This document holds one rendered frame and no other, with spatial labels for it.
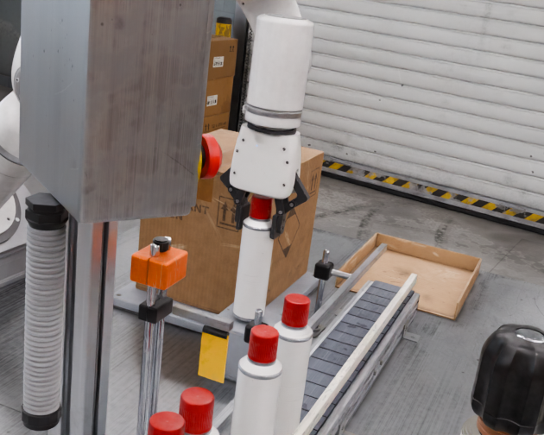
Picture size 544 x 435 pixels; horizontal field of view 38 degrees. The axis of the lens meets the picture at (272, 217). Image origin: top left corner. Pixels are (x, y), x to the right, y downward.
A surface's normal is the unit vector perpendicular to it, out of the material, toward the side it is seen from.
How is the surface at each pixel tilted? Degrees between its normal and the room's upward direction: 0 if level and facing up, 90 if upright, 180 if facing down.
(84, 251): 90
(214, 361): 90
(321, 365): 0
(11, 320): 0
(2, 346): 0
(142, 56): 90
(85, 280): 90
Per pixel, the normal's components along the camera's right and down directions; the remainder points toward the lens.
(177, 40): 0.52, 0.33
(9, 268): 0.88, 0.25
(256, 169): -0.39, 0.22
